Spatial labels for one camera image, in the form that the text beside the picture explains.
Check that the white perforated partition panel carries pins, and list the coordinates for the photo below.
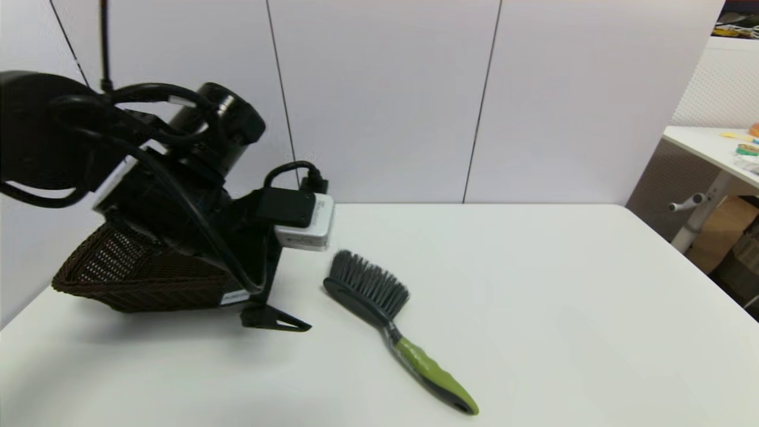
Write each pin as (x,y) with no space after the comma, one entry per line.
(723,83)

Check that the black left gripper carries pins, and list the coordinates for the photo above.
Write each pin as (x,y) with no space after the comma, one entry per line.
(252,249)

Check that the clear plastic bag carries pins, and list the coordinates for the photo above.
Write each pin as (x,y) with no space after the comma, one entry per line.
(750,165)

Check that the small orange item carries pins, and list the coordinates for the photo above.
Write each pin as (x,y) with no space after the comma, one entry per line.
(755,129)

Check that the yellow and black clutter pile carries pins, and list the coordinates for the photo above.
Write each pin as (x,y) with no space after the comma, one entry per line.
(735,29)

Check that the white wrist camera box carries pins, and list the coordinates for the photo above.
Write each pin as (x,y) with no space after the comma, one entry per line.
(308,228)

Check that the brown cardboard box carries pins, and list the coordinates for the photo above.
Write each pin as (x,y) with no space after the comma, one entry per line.
(723,228)

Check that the dark brown wicker basket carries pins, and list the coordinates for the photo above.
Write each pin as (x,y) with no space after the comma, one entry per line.
(136,279)

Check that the green yellow tape roll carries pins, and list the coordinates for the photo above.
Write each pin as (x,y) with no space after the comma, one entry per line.
(747,149)

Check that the grey perforated panel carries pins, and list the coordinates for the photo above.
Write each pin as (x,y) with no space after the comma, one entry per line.
(664,178)

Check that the white side table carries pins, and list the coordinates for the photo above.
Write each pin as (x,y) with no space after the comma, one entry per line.
(705,145)

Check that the flat yellow item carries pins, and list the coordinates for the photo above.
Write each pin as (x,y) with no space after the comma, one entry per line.
(738,137)

